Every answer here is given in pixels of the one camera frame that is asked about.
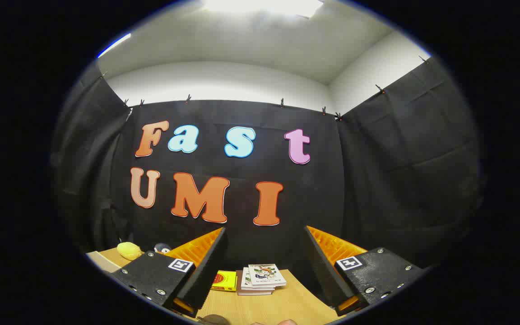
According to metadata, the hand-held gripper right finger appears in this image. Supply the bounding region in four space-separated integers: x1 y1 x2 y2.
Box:
304 225 425 316

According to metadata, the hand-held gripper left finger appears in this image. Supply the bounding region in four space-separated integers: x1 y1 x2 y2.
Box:
111 227 228 317

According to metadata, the brown fuzzy shoe with bow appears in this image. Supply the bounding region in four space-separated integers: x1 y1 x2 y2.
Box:
195 314 230 325

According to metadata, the yellow book with red circle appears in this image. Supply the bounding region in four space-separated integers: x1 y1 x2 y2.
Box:
210 270 238 292

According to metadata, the white book with bird cover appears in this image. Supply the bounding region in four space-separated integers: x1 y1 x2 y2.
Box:
248 264 287 288

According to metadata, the yellow plush bun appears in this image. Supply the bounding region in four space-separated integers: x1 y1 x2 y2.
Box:
116 242 144 261

